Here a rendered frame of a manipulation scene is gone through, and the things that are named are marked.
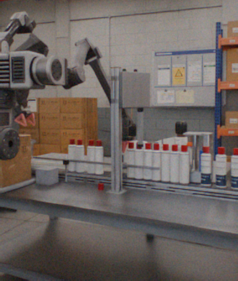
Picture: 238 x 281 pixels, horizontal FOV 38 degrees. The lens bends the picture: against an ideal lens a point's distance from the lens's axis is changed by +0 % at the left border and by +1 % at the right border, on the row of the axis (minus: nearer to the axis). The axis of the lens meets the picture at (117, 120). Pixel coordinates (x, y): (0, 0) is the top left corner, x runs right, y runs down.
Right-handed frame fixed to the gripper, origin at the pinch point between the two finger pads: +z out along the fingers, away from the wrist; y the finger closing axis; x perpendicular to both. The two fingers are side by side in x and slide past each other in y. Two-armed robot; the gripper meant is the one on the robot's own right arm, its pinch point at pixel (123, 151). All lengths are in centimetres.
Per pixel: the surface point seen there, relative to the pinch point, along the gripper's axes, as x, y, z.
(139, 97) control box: 16.4, -17.0, -32.1
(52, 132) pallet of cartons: -255, 249, 18
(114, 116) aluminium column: 21.9, -5.0, -22.2
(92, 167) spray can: 7.9, 17.5, 9.7
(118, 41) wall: -410, 211, -148
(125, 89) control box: 23.2, -12.3, -36.2
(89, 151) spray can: 8.5, 18.8, 0.3
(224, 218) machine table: 39, -65, 19
